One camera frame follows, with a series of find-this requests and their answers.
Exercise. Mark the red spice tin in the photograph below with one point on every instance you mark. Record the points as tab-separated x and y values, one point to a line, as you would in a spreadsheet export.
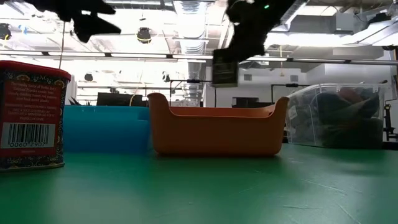
31	109

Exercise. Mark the black background monitor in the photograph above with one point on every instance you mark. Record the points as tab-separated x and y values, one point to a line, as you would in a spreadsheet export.
115	99

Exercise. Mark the dark grey cloth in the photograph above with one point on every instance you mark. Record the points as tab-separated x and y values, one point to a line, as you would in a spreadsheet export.
351	130

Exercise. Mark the black equipment stand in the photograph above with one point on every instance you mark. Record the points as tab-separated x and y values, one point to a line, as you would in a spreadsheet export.
387	121

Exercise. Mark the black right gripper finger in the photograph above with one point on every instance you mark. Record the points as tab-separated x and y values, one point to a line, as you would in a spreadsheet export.
258	42
239	46

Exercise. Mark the orange cloth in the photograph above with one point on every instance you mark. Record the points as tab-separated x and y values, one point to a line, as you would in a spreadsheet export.
351	95

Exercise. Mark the black background cabinet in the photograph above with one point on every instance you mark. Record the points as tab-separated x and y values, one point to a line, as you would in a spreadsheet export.
245	102

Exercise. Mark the black hanging ceiling lamp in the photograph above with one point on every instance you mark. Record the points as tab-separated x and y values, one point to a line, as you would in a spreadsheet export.
165	76
4	31
144	35
88	76

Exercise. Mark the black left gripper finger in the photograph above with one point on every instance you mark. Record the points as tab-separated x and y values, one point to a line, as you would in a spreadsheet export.
96	7
90	28

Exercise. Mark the clear plastic storage container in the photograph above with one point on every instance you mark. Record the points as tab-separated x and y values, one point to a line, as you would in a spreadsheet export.
311	93

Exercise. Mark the long horizontal light bar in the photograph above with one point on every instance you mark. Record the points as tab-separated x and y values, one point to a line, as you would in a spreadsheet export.
140	55

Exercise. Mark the grey air handling unit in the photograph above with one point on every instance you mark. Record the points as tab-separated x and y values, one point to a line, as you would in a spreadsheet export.
320	23

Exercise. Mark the blue plastic bin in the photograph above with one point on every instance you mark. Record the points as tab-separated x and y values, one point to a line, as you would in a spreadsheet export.
105	130

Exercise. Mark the silver round ventilation duct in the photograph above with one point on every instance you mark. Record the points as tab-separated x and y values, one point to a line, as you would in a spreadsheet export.
300	9

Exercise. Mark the orange plastic bin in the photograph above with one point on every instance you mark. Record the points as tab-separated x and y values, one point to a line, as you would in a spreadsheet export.
217	137

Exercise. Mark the black metal frame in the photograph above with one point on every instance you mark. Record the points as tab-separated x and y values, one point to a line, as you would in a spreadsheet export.
192	81

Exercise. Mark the silver corrugated ventilation duct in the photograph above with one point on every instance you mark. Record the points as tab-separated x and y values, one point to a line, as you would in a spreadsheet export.
190	18

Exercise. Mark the small succulent plant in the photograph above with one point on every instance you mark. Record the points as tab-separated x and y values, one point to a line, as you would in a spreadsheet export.
74	102

